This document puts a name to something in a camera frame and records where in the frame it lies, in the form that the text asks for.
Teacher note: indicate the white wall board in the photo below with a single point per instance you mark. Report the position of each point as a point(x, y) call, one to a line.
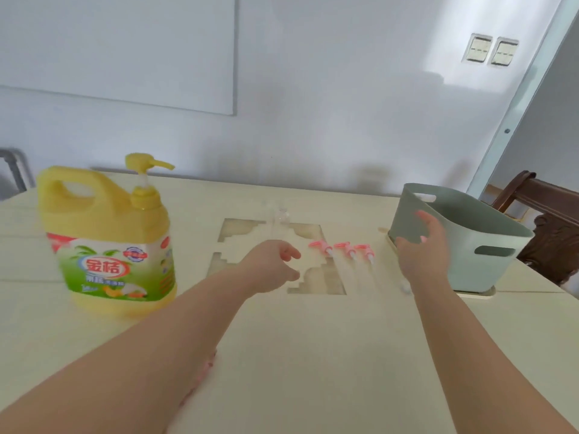
point(113, 45)

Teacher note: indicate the white door frame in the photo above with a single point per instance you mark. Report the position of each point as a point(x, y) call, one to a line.
point(515, 108)

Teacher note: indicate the yellow detergent jug with pump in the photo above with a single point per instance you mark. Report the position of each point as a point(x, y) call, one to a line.
point(108, 221)

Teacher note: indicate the grey metal pipe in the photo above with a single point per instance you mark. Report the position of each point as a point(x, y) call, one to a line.
point(18, 169)

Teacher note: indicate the white wall switch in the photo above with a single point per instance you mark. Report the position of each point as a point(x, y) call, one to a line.
point(478, 48)
point(503, 51)

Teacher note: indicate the person's left forearm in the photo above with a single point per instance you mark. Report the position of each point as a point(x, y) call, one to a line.
point(122, 357)

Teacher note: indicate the person's right hand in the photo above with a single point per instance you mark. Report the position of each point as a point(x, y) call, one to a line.
point(425, 257)

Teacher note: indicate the person's left hand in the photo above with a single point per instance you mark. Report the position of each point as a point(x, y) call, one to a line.
point(267, 268)

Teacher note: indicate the pink pump dispenser head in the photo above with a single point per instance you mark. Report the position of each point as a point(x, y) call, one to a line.
point(364, 250)
point(344, 247)
point(320, 245)

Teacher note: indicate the pink textured cloth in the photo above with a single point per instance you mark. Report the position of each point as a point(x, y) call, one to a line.
point(201, 372)

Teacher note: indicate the grey-green plastic basket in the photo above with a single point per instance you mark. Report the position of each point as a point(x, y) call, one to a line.
point(475, 230)

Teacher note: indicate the person's right forearm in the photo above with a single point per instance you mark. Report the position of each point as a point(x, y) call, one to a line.
point(479, 357)

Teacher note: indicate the dark wooden chair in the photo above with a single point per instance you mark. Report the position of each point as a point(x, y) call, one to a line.
point(547, 216)

